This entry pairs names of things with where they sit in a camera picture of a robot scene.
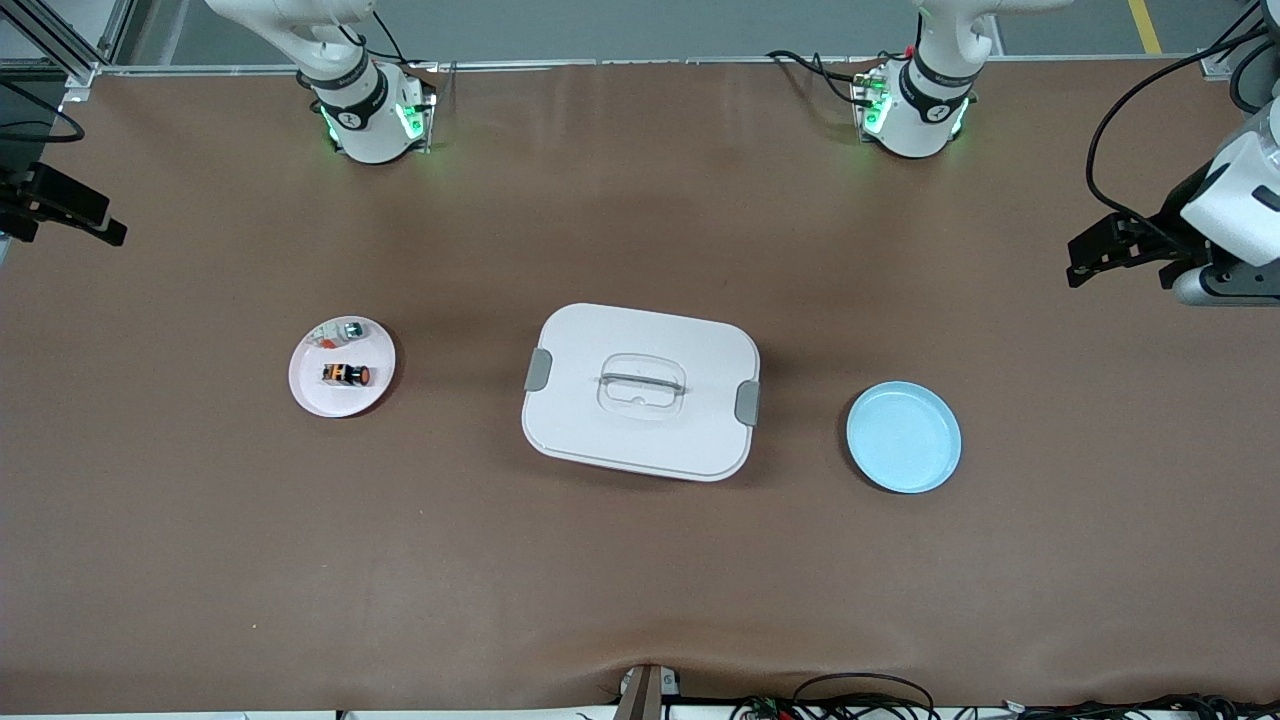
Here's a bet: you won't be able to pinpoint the white lidded storage box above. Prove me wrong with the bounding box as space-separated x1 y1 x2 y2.
521 303 762 483

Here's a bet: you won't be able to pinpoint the light blue round plate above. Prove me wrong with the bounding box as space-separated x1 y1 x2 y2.
846 381 963 495

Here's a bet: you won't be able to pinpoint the pink round plate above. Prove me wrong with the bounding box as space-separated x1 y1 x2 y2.
288 317 397 419

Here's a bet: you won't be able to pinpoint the large aluminium frame post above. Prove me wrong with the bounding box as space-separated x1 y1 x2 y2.
0 0 136 89

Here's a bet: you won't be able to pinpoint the small aluminium frame piece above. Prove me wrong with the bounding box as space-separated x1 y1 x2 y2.
1200 0 1263 81

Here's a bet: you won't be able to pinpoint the black right arm base cable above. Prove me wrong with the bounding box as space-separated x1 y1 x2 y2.
345 8 441 101

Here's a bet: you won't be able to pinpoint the black arm base cable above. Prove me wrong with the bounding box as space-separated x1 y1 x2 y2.
345 8 441 101
767 50 863 106

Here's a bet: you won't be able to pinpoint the black left arm base cable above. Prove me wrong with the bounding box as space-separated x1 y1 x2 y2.
767 50 863 106

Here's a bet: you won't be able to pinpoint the long black cable bundle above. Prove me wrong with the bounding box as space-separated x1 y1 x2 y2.
1010 693 1280 720

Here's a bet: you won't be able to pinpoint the silver table edge rail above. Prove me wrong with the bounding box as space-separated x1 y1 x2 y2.
95 57 1213 77

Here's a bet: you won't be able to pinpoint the tangled black cables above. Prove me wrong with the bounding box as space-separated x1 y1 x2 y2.
790 672 937 720

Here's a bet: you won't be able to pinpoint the brown camera mount bracket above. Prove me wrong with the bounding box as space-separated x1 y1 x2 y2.
614 663 683 720

